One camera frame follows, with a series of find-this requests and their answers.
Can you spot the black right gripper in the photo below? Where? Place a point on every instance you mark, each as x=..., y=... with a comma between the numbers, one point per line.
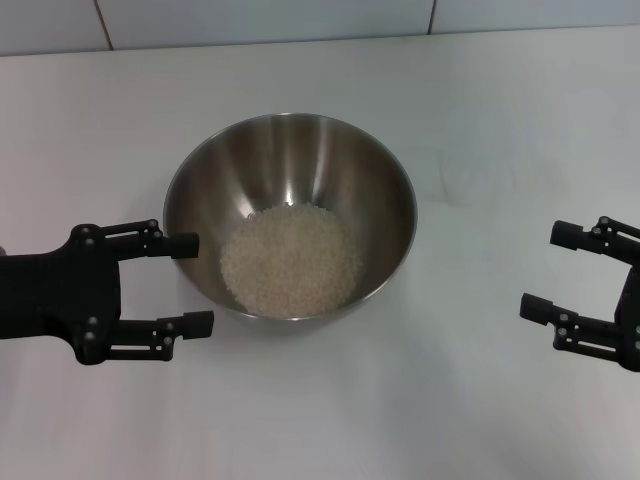
x=632, y=325

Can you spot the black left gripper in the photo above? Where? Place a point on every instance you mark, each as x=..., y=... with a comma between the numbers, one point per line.
x=60, y=295

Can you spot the stainless steel mixing bowl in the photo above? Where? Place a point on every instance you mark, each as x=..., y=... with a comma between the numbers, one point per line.
x=225, y=190

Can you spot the white rice grains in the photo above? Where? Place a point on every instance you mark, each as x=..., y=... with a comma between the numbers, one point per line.
x=290, y=265

